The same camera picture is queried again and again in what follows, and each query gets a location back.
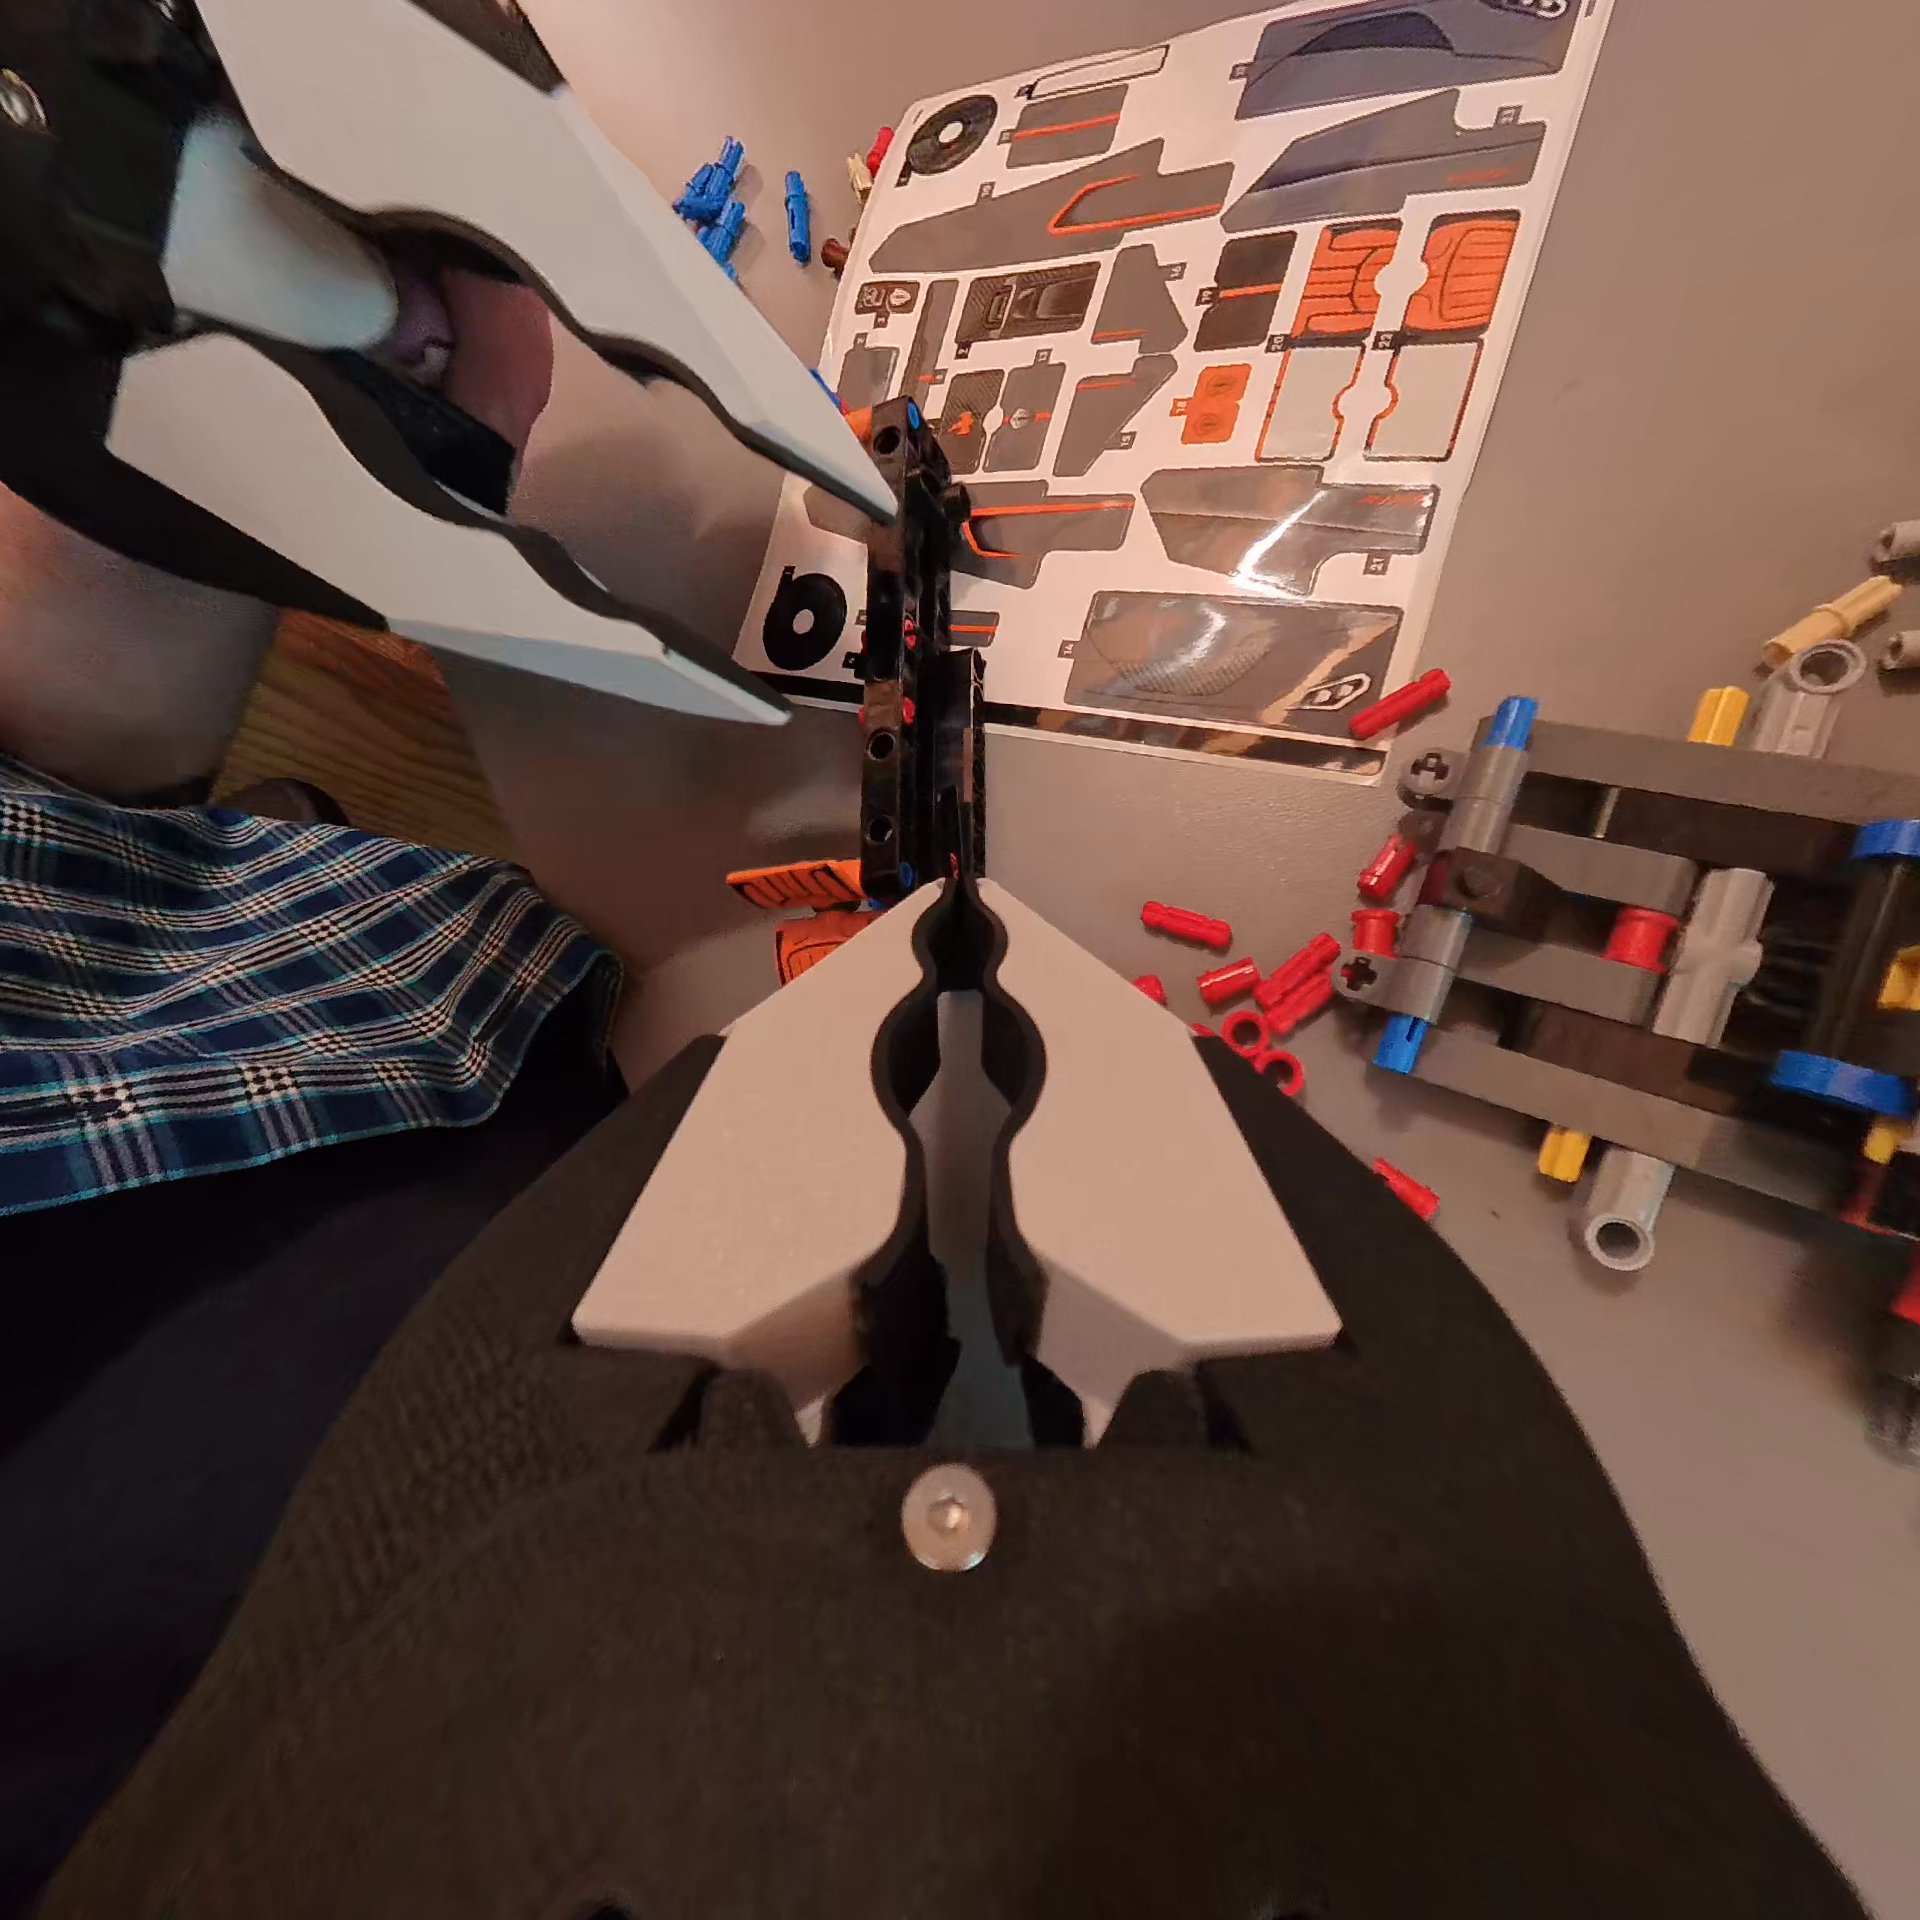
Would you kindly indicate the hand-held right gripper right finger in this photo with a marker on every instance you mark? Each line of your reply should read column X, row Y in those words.
column 1155, row 1185

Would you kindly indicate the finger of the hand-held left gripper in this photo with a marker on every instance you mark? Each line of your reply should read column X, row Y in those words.
column 347, row 511
column 495, row 149

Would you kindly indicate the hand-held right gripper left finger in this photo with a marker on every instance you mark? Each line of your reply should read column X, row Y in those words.
column 750, row 1185

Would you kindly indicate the black and orange lego assembly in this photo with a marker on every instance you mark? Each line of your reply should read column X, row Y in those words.
column 901, row 721

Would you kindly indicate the person's left forearm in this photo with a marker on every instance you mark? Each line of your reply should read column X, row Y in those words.
column 107, row 661

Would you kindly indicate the blue lego pin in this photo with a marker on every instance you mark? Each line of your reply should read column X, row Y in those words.
column 726, row 234
column 797, row 215
column 726, row 160
column 697, row 195

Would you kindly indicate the scattered red lego pins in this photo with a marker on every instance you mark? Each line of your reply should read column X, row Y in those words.
column 1299, row 962

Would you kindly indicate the grey lego chassis assembly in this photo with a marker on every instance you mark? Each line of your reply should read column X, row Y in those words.
column 1635, row 756

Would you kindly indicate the lego sticker sheet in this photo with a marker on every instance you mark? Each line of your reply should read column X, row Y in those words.
column 1350, row 405

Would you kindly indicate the light grey lego connector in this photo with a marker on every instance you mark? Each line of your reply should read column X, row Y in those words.
column 1810, row 698

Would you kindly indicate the tan lego pin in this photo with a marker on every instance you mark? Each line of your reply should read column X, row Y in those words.
column 1830, row 615

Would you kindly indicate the person's left hand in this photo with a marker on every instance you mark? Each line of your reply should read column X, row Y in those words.
column 495, row 359

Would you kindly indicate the person's plaid shirt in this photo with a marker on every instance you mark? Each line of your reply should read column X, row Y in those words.
column 225, row 975

